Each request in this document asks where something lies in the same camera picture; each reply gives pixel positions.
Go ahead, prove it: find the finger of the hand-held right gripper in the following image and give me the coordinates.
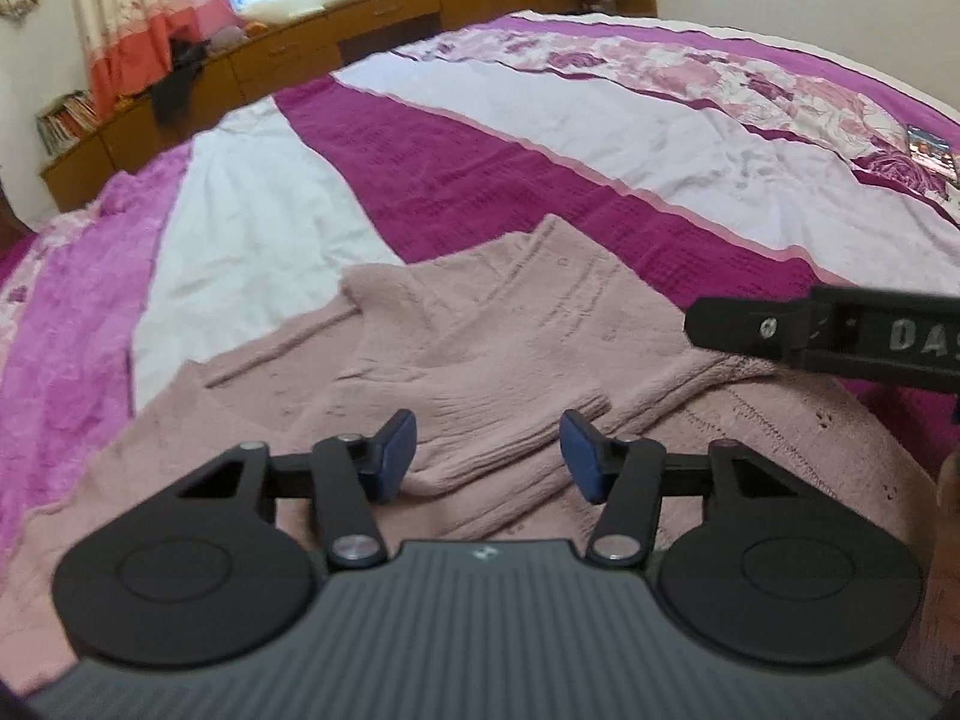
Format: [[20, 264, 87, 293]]
[[684, 292, 815, 372]]

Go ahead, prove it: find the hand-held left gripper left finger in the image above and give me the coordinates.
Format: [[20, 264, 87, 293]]
[[174, 409, 418, 569]]

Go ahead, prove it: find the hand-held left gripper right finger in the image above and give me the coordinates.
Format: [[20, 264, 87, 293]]
[[559, 409, 807, 567]]

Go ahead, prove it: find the pink knit sweater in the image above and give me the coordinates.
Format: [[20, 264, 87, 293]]
[[7, 214, 938, 698]]

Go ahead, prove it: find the person's right forearm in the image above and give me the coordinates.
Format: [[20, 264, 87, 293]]
[[934, 450, 960, 691]]

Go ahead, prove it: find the purple striped floral bedspread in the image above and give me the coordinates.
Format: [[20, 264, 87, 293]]
[[0, 11, 960, 586]]

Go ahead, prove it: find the long wooden cabinet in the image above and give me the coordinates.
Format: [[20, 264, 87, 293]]
[[37, 0, 659, 215]]

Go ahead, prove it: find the dark garment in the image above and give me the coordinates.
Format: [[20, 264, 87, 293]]
[[150, 37, 207, 128]]

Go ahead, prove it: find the row of books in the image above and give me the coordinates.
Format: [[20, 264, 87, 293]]
[[35, 90, 98, 158]]

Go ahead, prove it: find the floral orange curtain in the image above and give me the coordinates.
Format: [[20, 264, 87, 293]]
[[66, 0, 233, 102]]

